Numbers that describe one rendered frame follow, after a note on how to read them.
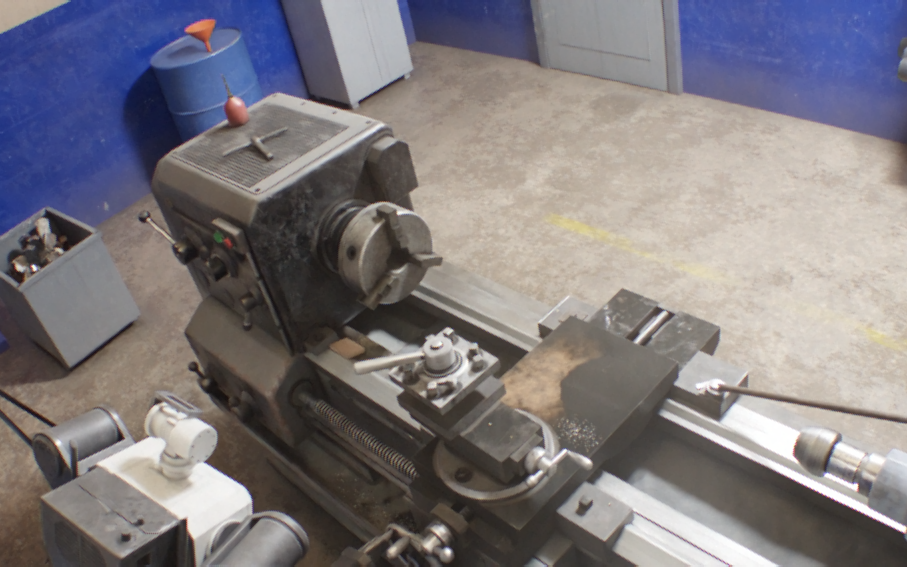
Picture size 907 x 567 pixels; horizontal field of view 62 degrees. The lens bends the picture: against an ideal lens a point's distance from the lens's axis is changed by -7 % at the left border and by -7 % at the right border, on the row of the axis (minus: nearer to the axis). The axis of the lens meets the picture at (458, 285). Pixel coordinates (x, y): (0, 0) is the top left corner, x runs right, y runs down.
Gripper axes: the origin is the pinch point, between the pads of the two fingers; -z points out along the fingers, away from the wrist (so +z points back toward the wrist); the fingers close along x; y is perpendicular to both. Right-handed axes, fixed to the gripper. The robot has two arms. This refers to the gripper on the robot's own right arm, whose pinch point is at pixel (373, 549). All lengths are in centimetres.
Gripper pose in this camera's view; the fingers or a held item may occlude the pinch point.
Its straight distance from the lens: 188.1
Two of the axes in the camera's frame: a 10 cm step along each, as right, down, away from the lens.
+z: -6.9, 5.4, -4.8
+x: 5.1, -1.1, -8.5
